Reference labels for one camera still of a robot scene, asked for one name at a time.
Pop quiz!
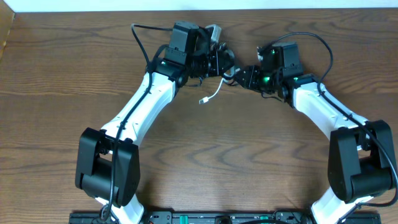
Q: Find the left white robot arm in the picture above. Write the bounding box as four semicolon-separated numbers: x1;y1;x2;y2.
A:
70;21;234;223

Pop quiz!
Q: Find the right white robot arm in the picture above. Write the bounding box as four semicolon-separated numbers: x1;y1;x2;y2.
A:
234;42;397;223

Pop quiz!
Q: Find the white USB cable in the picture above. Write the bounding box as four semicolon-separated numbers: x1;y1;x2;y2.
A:
198;67;242;105

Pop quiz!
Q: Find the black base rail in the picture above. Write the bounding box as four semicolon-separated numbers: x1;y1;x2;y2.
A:
68;210;382;224

